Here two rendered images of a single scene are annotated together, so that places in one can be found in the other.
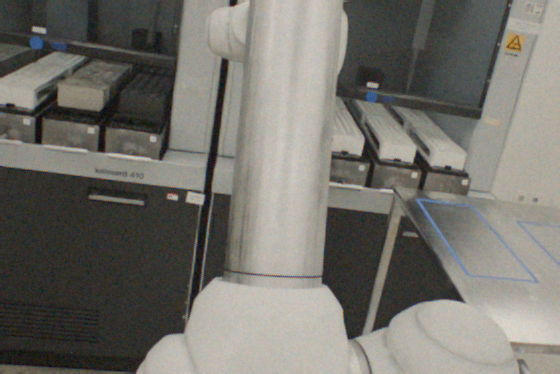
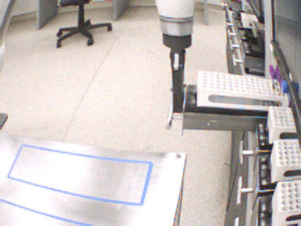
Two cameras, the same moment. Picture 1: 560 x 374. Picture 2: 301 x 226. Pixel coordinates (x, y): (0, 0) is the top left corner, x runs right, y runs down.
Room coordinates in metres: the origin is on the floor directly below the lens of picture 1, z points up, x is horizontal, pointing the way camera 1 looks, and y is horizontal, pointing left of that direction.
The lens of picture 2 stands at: (1.50, -0.84, 1.38)
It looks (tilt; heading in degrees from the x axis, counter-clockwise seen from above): 33 degrees down; 111
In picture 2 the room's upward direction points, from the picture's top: 2 degrees counter-clockwise
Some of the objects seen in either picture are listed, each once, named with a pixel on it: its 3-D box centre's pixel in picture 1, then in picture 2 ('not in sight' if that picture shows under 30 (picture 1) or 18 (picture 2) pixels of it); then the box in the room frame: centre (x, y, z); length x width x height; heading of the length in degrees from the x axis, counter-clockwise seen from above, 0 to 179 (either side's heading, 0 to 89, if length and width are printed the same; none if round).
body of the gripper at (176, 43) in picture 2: not in sight; (177, 46); (1.22, 0.09, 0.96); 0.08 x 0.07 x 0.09; 102
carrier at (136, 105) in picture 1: (141, 106); (261, 42); (1.44, 0.54, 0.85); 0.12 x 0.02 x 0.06; 102
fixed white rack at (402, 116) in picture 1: (408, 118); not in sight; (2.02, -0.21, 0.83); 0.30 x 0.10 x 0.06; 12
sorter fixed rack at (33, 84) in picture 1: (33, 86); (269, 26); (1.48, 0.86, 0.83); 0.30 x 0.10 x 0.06; 12
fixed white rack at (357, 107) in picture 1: (367, 112); not in sight; (1.99, -0.06, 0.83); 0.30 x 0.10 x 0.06; 12
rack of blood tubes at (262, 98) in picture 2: not in sight; (247, 94); (1.42, 0.13, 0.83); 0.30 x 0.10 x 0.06; 12
